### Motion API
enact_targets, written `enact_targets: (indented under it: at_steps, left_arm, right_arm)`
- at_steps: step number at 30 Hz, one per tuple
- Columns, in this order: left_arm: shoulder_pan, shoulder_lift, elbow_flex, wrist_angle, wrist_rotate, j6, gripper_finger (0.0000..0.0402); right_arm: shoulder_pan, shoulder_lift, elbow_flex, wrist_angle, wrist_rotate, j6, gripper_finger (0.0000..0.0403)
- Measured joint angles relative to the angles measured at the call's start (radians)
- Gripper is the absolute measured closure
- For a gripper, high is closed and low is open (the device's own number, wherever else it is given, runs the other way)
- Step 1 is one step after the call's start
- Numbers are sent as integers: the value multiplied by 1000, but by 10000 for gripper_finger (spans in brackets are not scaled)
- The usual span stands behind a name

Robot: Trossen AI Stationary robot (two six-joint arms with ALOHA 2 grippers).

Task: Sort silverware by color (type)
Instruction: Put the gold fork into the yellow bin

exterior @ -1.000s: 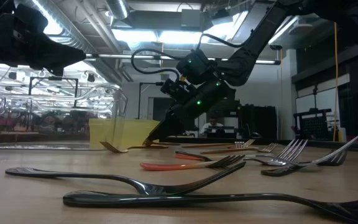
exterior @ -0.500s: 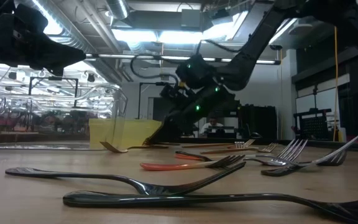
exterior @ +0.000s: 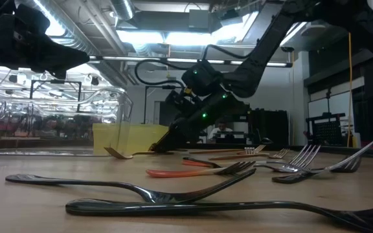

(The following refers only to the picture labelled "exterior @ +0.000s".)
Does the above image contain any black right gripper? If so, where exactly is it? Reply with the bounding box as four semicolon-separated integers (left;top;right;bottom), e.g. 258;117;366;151
149;89;251;153

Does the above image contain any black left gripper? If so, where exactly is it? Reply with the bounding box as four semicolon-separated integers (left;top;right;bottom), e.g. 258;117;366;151
0;5;90;80

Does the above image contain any orange handled silver fork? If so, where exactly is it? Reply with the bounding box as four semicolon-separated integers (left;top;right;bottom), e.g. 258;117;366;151
146;144;321;179
182;140;373;174

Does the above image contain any wooden-handled utensil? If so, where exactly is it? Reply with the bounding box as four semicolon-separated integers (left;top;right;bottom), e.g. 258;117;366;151
209;148;290;161

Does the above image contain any black fork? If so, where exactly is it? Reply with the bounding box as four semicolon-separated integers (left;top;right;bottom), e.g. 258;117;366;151
183;157;257;177
5;167;258;204
271;156;363;184
65;197;373;233

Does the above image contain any yellow plastic bin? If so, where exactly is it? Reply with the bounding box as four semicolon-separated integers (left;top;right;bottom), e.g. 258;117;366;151
92;122;170;155

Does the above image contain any person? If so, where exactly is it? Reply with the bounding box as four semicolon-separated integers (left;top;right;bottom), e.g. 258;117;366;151
207;118;234;143

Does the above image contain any clear plastic bin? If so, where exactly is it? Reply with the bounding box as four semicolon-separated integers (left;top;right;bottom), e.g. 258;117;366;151
0;87;134;157

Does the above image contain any long led light bar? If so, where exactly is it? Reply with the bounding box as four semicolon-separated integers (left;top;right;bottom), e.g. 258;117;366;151
89;55;293;68

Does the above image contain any black cabinet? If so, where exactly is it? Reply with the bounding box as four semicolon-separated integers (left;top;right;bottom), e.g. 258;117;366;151
247;109;289;146

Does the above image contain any black pegboard cart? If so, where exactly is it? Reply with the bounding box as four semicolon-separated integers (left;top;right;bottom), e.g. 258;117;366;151
305;112;354;147

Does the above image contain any white board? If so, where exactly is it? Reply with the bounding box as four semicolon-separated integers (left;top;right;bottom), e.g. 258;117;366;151
308;90;356;137

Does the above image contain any large silver ceiling duct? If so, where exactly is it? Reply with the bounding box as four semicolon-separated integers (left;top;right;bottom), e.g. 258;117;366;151
14;0;103;56

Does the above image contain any black frame stand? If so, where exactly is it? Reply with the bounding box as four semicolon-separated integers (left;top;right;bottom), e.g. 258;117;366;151
143;84;187;126

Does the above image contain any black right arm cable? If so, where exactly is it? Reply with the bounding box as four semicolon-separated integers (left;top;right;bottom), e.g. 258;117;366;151
133;44;251;90

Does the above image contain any small silver ceiling duct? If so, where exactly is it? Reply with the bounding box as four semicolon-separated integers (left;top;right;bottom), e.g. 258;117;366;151
110;0;135;21

